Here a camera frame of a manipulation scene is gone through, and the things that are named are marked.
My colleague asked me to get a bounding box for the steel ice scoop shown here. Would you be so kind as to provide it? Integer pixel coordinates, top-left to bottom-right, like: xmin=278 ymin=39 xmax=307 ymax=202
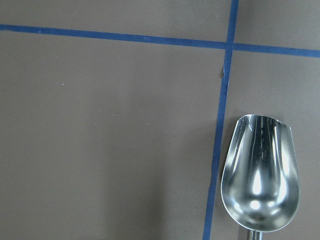
xmin=220 ymin=114 xmax=300 ymax=240

